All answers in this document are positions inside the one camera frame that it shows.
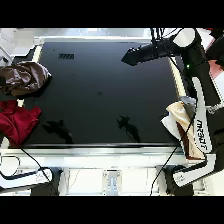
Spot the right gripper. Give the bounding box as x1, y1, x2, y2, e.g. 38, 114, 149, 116
121, 44, 153, 67

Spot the red T-shirt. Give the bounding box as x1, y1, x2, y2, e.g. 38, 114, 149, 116
0, 99, 43, 148

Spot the grey garment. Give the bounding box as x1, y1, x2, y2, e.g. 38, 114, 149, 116
178, 95, 198, 120

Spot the cream garment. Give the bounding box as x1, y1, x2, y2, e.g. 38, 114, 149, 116
165, 100, 205, 158

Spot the white garment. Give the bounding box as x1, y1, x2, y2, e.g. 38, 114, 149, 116
160, 113, 183, 140

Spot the red-brown garment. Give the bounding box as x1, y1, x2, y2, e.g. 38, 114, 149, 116
176, 122, 202, 161

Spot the brown glossy garment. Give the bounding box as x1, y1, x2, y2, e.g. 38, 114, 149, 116
0, 61, 53, 98

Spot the silver frame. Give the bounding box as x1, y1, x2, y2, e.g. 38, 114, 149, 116
0, 143, 224, 197

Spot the black cable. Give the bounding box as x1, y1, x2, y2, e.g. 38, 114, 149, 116
19, 147, 53, 185
149, 117, 196, 197

